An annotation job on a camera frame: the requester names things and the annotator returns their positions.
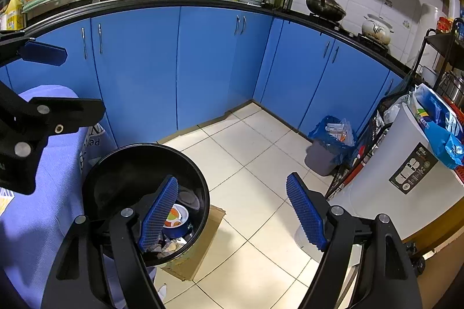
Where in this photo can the brown cardboard sheet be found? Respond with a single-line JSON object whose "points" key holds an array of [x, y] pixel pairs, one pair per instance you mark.
{"points": [[206, 240]]}

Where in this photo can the red plastic basket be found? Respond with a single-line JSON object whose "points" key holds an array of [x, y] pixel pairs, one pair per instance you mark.
{"points": [[460, 173]]}

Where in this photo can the black round bin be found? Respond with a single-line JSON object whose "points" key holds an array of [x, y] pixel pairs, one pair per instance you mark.
{"points": [[123, 174]]}

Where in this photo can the orange yellow wrapper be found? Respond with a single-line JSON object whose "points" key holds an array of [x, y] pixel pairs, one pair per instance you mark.
{"points": [[174, 216]]}

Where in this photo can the white crumpled paper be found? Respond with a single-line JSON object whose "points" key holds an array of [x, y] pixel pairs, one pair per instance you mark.
{"points": [[172, 247]]}

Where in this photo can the black kitchen countertop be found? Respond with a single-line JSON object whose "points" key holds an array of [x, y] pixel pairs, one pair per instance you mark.
{"points": [[217, 2]]}

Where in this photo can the steel pot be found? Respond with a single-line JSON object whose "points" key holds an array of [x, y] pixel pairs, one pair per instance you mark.
{"points": [[453, 87]]}

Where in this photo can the white ceramic pot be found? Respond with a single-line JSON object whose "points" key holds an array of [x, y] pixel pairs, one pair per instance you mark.
{"points": [[377, 29]]}

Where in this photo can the black wok with lid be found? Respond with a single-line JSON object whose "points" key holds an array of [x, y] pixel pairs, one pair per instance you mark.
{"points": [[326, 6]]}

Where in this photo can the blue printed tablecloth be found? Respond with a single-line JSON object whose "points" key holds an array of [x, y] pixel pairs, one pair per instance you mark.
{"points": [[43, 214]]}

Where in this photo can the blue paper cup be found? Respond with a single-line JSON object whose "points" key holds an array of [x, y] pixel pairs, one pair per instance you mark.
{"points": [[181, 227]]}

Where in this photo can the black metal rack shelf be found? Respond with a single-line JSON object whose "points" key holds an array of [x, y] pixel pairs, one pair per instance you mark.
{"points": [[442, 40]]}

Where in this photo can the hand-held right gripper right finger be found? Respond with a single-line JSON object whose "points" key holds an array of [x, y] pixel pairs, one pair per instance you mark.
{"points": [[308, 213]]}

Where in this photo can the yellow detergent bottle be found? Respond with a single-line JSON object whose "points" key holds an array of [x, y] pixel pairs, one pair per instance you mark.
{"points": [[15, 11]]}

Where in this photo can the blue lower cabinets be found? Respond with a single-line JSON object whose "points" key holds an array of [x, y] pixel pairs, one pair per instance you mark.
{"points": [[214, 58]]}

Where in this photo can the blue plastic bag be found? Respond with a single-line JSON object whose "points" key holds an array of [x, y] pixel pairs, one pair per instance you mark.
{"points": [[446, 135]]}

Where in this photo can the small grey bin blue liner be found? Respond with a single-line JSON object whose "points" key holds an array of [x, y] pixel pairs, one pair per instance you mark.
{"points": [[326, 156]]}

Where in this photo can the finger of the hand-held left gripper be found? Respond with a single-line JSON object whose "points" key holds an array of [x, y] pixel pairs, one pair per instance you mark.
{"points": [[43, 53], [54, 115]]}

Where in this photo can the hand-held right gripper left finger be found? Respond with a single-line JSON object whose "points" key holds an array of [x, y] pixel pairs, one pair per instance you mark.
{"points": [[159, 214]]}

